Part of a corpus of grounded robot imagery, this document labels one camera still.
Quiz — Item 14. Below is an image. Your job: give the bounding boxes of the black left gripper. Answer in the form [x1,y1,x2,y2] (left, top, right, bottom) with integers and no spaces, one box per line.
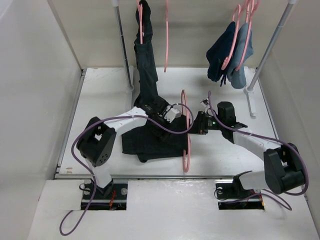
[149,114,175,143]

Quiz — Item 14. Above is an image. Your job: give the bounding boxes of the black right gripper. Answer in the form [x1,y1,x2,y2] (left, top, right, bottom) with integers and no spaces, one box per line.
[183,111,225,135]

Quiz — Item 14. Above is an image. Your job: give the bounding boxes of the pink hanger taken from rack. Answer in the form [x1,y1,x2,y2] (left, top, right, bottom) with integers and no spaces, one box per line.
[180,89,191,173]

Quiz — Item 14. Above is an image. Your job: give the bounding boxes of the black trousers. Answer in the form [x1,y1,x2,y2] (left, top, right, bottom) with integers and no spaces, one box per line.
[121,126,188,163]
[134,0,166,107]

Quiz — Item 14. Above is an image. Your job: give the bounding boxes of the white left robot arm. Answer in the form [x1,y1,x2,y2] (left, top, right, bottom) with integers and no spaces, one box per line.
[76,104,181,199]

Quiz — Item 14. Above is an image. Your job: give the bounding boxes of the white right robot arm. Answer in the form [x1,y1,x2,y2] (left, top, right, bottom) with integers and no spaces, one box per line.
[190,99,309,198]

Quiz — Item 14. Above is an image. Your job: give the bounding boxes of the black trousers on hanger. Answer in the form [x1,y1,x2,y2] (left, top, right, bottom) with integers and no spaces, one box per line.
[134,0,166,107]

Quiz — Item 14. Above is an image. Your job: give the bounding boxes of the light blue jeans on hanger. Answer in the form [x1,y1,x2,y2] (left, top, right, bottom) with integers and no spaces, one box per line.
[227,23,254,89]

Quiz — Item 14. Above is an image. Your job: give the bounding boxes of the pink hanger holding navy trousers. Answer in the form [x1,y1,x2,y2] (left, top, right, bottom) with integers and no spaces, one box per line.
[221,4,242,71]

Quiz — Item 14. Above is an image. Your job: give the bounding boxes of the navy blue trousers on hanger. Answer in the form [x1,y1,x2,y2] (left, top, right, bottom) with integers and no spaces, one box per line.
[206,23,231,86]

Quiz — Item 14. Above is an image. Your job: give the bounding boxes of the pink hanger holding black trousers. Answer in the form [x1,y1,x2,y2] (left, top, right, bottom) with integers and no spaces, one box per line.
[136,0,144,45]

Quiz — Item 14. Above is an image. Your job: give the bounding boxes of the empty pink hanger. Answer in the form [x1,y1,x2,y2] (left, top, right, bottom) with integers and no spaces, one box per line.
[164,0,169,73]

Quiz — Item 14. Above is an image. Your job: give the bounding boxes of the pink hanger holding blue jeans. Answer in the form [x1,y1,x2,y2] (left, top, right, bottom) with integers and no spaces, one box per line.
[234,0,261,73]

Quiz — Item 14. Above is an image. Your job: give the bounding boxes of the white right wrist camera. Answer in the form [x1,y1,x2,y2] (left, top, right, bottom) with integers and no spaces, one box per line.
[200,98,210,108]

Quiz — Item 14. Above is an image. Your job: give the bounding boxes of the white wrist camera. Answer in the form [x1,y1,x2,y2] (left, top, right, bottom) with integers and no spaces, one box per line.
[200,98,210,108]
[163,105,182,123]

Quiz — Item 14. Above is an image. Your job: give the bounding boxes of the grey clothes rack frame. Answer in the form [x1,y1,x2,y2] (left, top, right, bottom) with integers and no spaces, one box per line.
[109,0,301,119]

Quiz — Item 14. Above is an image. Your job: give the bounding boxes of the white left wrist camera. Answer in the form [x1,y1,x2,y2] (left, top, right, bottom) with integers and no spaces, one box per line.
[163,105,182,123]

